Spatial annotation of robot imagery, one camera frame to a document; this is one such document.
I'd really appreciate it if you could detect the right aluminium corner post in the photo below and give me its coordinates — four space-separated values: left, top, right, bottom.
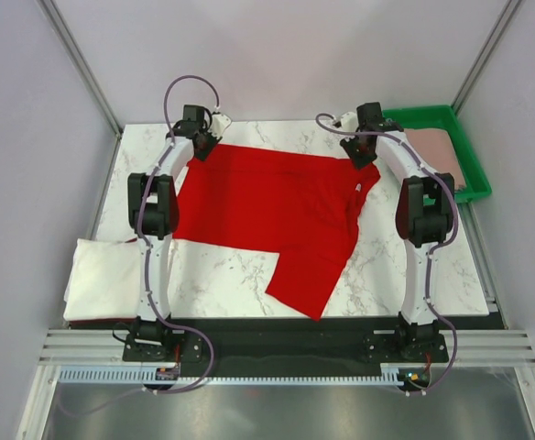
451 0 524 115

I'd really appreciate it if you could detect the left aluminium corner post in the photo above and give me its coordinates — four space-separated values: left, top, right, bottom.
38 0 123 139

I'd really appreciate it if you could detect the folded dark red shirt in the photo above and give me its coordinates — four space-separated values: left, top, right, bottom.
68 318 118 329

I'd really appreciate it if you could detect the red t shirt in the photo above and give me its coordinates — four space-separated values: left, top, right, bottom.
174 144 380 321

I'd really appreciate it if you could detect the green plastic bin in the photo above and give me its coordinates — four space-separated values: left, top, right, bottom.
382 104 492 204

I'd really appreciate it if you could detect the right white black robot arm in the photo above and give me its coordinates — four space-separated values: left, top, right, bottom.
336 102 458 363

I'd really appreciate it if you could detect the white slotted cable duct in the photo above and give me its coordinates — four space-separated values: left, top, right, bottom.
58 366 428 386

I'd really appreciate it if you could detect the aluminium front frame rail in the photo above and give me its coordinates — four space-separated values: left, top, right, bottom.
38 330 535 368

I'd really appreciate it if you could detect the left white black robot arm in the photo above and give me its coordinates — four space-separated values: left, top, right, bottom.
127 104 231 360

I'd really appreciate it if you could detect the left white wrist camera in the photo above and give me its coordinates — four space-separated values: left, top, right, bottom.
209 112 232 139

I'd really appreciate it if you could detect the aluminium corner post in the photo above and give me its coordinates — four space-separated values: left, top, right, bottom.
38 0 123 139
451 0 524 115

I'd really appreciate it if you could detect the folded white t shirt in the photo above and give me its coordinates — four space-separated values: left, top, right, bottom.
60 237 180 325

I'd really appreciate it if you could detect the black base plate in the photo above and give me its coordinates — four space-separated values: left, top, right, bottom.
69 313 505 377

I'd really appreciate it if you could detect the pink t shirt in bin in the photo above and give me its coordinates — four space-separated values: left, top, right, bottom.
404 128 466 191

